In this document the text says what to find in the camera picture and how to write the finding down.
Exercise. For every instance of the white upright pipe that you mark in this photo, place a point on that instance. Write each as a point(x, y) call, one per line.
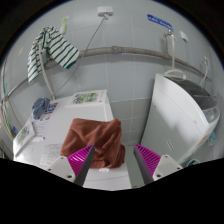
point(46, 80)

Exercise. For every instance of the flat box with green picture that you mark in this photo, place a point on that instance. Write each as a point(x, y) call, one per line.
point(86, 98)

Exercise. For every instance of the blue-grey crumpled cloth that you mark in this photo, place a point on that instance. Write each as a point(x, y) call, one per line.
point(40, 106)

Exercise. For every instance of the green striped white cloth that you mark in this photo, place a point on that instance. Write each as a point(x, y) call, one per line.
point(63, 50)

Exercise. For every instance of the white washing machine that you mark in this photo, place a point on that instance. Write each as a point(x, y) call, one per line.
point(173, 120)

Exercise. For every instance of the brown towel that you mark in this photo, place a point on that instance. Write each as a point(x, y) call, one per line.
point(96, 136)

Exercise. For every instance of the white printed paper sheet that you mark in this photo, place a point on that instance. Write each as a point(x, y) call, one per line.
point(50, 153)

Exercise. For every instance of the blue wall sign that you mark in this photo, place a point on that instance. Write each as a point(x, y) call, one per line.
point(160, 21)

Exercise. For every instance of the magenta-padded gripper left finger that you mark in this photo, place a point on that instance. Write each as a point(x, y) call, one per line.
point(61, 166)

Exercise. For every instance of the leaflet with purple print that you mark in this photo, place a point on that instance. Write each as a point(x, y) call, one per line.
point(50, 109)

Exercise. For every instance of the grey horizontal wall pipe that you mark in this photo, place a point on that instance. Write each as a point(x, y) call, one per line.
point(133, 50)

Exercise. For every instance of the booklet with green picture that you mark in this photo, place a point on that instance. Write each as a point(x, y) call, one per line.
point(23, 135)

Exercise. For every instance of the small white wall plate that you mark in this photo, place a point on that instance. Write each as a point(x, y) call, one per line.
point(184, 36)

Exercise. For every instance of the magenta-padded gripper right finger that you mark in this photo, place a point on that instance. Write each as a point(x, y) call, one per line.
point(166, 165)

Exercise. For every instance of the white wall socket box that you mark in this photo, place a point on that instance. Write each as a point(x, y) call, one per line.
point(105, 11)

